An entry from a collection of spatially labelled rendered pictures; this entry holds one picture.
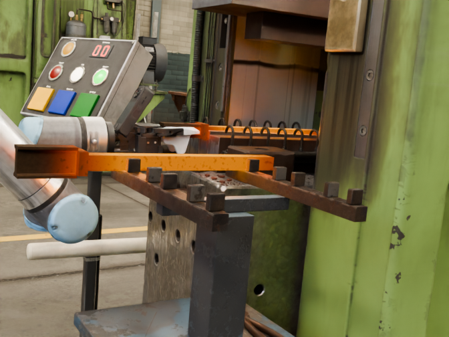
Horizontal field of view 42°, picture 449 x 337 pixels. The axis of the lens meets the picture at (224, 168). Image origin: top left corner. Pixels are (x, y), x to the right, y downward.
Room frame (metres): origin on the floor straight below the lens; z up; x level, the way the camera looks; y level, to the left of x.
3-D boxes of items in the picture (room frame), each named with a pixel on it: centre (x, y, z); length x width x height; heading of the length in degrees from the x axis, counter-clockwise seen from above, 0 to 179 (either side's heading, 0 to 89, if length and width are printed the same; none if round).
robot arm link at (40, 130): (1.16, 0.35, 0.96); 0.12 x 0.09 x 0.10; 118
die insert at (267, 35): (1.44, -0.17, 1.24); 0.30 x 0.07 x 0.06; 118
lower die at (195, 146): (1.44, -0.12, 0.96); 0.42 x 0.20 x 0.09; 118
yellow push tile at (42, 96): (1.75, 0.56, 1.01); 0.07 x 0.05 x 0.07; 53
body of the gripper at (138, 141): (1.24, 0.20, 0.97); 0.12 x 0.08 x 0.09; 118
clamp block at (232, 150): (1.21, -0.07, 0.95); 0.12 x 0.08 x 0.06; 118
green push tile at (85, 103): (1.63, 0.40, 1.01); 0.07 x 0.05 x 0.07; 53
